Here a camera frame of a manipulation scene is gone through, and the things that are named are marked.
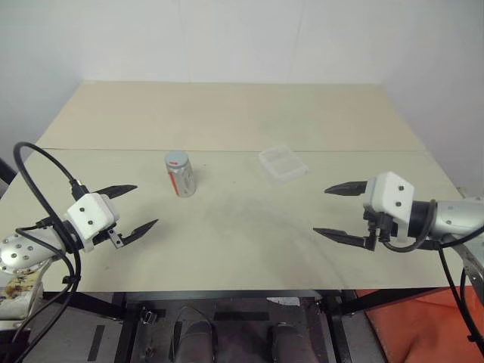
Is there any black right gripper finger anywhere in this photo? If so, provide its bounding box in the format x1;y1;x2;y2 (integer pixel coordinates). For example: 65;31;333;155
324;180;369;197
312;227;368;250

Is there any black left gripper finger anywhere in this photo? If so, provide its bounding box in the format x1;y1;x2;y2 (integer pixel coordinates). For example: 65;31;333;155
119;218;160;246
92;184;138;200

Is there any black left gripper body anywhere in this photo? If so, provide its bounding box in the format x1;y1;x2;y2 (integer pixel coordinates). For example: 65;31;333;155
92;225;128;250

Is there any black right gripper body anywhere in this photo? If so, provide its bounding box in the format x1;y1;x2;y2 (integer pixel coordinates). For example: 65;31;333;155
361;209;399;252

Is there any silver can with red stripe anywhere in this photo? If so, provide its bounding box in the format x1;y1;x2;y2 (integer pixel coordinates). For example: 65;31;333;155
164;150;197;199

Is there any clear plastic tray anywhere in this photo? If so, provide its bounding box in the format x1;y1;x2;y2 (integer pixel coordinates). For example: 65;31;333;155
258;144;309;185

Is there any black tape strip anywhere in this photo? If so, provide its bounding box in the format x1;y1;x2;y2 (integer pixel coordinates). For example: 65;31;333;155
87;324;107;362
214;310;271;323

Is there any orange floor mat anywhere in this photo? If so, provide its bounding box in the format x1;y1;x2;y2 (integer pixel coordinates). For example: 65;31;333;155
355;285;484;363

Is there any dark rounded foot shape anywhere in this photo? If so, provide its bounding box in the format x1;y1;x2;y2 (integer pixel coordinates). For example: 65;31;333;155
169;317;217;363
269;323;308;363

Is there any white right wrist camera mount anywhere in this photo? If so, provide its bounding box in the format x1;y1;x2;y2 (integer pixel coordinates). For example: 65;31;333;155
362;172;415;243

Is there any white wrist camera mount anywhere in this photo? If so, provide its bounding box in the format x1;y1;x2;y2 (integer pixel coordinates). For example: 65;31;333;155
64;193;121;253
362;172;415;243

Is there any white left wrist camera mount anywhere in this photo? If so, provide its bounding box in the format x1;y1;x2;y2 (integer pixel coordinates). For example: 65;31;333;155
64;193;121;253

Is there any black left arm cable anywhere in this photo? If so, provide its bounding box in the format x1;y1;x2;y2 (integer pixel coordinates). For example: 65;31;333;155
0;141;90;363

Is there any black table frame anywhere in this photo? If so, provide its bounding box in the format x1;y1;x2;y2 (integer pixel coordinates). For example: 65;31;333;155
41;289;467;363

